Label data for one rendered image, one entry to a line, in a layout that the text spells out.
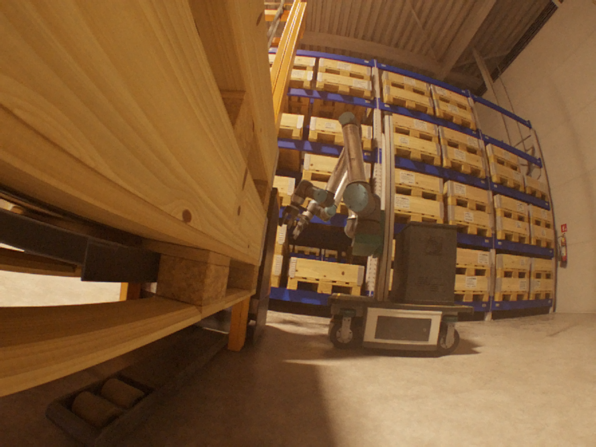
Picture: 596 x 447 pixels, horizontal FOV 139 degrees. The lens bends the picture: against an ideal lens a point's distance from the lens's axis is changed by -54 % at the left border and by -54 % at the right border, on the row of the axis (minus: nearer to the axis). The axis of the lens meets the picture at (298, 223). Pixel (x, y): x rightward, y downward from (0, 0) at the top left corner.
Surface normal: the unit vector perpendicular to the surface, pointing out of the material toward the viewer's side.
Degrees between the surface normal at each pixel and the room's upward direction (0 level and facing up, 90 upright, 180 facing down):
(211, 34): 180
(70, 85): 90
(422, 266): 90
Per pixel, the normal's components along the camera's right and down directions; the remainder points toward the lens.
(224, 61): -0.14, 0.97
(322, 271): 0.02, -0.22
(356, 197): -0.57, -0.17
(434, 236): -0.19, -0.24
